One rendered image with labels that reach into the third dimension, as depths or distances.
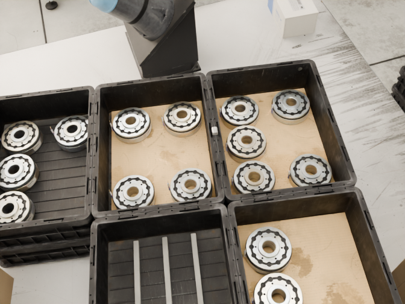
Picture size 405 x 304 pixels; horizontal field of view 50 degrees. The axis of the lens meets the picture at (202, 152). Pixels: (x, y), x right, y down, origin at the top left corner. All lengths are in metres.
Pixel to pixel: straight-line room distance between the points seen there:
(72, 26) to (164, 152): 1.89
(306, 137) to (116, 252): 0.57
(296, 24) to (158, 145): 0.71
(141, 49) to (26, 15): 1.78
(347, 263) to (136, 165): 0.57
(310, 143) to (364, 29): 1.72
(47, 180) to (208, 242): 0.45
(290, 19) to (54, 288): 1.12
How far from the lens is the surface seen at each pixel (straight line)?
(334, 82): 1.53
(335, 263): 1.06
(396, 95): 2.18
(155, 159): 1.17
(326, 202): 1.04
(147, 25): 1.37
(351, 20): 2.89
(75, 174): 1.20
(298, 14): 1.61
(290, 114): 1.21
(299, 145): 1.19
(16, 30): 3.07
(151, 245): 1.06
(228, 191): 0.99
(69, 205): 1.16
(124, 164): 1.17
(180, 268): 1.03
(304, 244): 1.06
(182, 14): 1.36
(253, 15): 1.74
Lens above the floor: 1.80
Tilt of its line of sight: 56 degrees down
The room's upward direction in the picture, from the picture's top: 5 degrees counter-clockwise
